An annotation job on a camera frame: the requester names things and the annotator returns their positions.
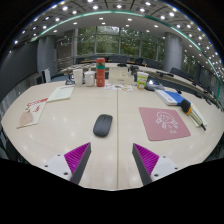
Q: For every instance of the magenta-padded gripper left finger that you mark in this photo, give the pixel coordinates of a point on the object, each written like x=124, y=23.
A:
x=76, y=156

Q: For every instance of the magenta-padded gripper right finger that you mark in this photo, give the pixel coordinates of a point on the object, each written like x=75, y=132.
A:
x=147, y=157

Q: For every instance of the dark grey computer mouse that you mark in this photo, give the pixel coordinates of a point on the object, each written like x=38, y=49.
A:
x=102, y=125

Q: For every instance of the pink printed mouse pad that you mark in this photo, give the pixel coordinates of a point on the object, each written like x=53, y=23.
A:
x=163, y=124

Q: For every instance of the red and white leaflet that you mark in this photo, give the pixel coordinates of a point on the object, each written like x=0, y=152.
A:
x=32, y=112

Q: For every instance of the blue and white book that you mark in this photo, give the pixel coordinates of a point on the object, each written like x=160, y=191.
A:
x=170, y=97

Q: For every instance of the black handheld microphone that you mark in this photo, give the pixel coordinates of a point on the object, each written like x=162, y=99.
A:
x=186, y=106

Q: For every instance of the white booklet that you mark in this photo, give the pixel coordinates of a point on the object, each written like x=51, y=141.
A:
x=61, y=93

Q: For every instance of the white paper sheet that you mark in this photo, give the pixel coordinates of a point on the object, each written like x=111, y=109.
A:
x=200, y=115

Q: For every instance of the black conference desk unit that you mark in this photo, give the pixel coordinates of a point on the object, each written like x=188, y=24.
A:
x=153, y=86

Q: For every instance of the colourful printed leaflet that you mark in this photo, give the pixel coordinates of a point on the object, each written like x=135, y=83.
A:
x=118, y=87

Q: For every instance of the green printed paper cup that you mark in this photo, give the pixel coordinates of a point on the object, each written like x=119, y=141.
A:
x=142, y=81

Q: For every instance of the white lidded mug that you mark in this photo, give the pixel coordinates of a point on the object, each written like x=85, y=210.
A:
x=89, y=79

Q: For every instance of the tall white paper cup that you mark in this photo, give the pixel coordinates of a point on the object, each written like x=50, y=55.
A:
x=78, y=77

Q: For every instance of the red bottle with green band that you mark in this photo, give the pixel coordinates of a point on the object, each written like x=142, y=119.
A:
x=100, y=75

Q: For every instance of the dark office chairs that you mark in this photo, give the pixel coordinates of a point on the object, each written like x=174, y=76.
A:
x=118, y=59

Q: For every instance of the ceiling lights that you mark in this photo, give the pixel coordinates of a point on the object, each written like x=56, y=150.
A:
x=95, y=7

